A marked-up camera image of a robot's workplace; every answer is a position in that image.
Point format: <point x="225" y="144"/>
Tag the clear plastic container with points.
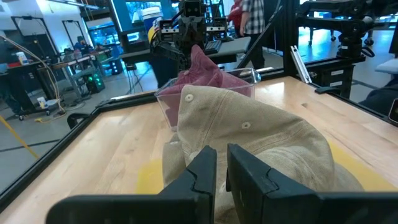
<point x="252" y="77"/>

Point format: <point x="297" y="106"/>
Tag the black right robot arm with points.
<point x="168" y="59"/>

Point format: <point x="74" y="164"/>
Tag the black keyboard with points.
<point x="213" y="46"/>

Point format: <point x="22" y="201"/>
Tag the white cup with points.
<point x="42" y="102"/>

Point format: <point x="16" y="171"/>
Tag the black computer with green lights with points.
<point x="94" y="82"/>

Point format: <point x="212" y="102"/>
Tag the black mount box with labels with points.
<point x="354" y="81"/>

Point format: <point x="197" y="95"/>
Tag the black frame post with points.
<point x="290" y="31"/>

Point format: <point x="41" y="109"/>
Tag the wooden work table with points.
<point x="77" y="60"/>

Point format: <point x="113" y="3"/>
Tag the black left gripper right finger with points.
<point x="273" y="205"/>

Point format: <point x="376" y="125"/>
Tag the white bottle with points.
<point x="21" y="58"/>

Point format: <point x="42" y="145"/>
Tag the beige cap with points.
<point x="248" y="133"/>

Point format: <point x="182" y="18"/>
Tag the person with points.
<point x="253" y="25"/>
<point x="81" y="46"/>
<point x="236" y="15"/>
<point x="382" y="96"/>

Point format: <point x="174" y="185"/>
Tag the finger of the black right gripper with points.
<point x="187" y="31"/>
<point x="199" y="31"/>

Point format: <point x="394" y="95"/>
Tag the black depth camera box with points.
<point x="394" y="110"/>

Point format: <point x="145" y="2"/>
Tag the silver aluminium bar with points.
<point x="300" y="63"/>

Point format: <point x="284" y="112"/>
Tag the maroon cap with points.
<point x="202" y="68"/>
<point x="169" y="109"/>

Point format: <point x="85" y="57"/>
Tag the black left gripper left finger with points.
<point x="174" y="208"/>

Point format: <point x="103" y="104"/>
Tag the grey desk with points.
<point x="230" y="46"/>

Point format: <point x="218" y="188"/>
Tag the black stool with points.
<point x="132" y="67"/>

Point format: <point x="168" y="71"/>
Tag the black table border frame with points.
<point x="46" y="158"/>

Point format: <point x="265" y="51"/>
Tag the black work desk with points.
<point x="18" y="81"/>

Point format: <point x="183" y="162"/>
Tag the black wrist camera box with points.
<point x="192" y="7"/>

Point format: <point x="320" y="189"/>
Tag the black diagonal frame brace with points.
<point x="261" y="34"/>

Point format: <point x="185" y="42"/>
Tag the yellow plastic container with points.
<point x="149" y="179"/>

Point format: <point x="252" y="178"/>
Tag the white and blue bucket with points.
<point x="152" y="18"/>

